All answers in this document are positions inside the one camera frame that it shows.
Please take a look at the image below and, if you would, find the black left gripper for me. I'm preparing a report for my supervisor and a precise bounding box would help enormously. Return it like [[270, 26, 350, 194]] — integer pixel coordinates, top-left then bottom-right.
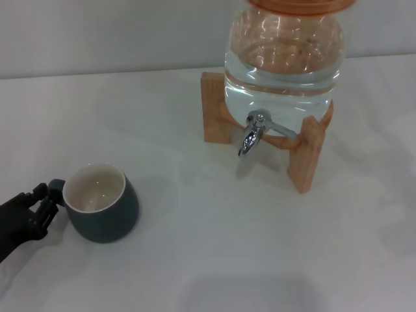
[[0, 183, 60, 264]]

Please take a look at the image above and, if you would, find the dark grey ceramic cup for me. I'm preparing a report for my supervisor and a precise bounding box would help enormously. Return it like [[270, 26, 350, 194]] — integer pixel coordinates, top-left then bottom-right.
[[47, 162, 142, 244]]

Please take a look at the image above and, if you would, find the wooden dispenser stand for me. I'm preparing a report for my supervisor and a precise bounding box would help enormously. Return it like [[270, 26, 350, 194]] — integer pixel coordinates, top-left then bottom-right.
[[200, 71, 335, 195]]

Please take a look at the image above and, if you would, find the chrome faucet with lever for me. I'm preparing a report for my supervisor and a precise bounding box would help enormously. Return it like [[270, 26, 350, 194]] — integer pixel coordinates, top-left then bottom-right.
[[237, 109, 297, 158]]

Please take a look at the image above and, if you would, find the orange dispenser lid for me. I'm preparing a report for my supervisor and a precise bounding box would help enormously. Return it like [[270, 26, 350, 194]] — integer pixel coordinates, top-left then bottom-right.
[[246, 0, 357, 16]]

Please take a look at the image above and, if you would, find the glass water dispenser jar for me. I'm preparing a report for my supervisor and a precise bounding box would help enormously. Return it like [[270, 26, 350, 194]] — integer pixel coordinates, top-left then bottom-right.
[[223, 6, 345, 129]]

